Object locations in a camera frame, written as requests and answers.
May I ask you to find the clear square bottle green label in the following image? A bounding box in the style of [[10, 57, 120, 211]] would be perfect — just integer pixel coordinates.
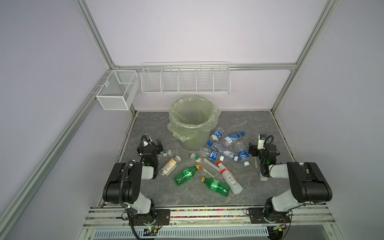
[[158, 150, 172, 158]]

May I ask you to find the small bottle green white cap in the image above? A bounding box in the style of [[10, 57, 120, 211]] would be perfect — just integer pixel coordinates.
[[259, 171, 268, 182]]

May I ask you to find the clear bottle orange label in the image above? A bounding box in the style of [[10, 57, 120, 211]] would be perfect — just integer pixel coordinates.
[[160, 156, 182, 176]]

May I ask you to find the green soda bottle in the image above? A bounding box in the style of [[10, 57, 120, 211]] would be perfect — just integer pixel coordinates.
[[201, 177, 231, 197], [174, 165, 200, 186]]

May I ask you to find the slim clear bottle silver cap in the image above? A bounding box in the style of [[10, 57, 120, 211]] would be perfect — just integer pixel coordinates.
[[190, 153, 220, 178]]

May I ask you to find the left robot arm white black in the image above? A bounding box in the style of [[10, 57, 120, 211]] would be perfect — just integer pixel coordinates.
[[103, 144, 163, 225]]

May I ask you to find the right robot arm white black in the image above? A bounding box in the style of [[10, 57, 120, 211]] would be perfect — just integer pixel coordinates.
[[249, 144, 333, 223]]

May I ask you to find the mesh bin with green bag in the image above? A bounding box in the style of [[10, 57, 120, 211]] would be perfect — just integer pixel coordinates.
[[167, 96, 221, 151]]

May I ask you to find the water bottle near bin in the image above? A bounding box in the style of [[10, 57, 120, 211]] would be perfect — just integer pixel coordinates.
[[210, 127, 224, 142]]

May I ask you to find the water bottle blue label right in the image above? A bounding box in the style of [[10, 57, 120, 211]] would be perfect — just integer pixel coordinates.
[[234, 141, 250, 167]]

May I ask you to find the water bottle blue label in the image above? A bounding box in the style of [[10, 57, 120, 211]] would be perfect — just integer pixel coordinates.
[[234, 141, 250, 167], [198, 147, 224, 163]]

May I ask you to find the blue cap bottle far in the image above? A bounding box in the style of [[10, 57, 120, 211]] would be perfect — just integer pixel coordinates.
[[223, 132, 246, 147]]

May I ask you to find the clear bottle red cap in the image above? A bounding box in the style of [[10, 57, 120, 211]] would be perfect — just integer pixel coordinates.
[[217, 161, 243, 195]]

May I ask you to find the water bottle blue label centre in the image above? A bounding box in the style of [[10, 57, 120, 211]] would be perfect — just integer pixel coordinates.
[[198, 147, 224, 163]]

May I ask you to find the white mesh box basket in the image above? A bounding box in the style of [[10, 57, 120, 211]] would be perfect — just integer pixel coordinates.
[[96, 70, 140, 111]]

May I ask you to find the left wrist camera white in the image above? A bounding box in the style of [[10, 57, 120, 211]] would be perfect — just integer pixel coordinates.
[[141, 134, 153, 148]]

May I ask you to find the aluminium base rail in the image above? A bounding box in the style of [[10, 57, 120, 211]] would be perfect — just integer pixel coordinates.
[[79, 205, 344, 240]]

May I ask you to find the white wire shelf basket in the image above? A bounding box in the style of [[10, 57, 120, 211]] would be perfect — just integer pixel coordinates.
[[141, 62, 232, 95]]

